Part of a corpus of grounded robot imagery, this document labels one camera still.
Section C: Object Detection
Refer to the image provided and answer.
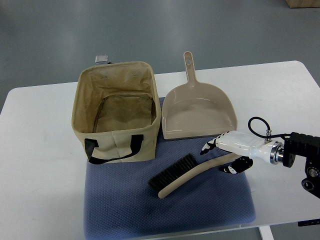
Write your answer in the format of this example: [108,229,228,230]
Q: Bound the blue textured cushion mat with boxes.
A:
[83,96,257,240]

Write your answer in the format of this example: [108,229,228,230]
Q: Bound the beige fabric bag black handles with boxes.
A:
[71,61,161,165]

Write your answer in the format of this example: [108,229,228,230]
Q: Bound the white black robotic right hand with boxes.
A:
[200,130,284,175]

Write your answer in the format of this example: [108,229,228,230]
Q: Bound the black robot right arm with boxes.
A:
[247,116,320,198]

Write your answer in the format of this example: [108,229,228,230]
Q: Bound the white table leg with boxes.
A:
[258,225,274,240]

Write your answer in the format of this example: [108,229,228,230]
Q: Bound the small grey metal clip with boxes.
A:
[95,54,108,64]

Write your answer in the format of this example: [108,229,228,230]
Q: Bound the beige brush with black bristles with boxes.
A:
[148,153,239,199]

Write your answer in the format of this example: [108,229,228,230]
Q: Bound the brown cardboard box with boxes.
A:
[285,0,320,8]

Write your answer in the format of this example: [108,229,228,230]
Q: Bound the beige plastic dustpan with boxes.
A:
[161,51,238,140]

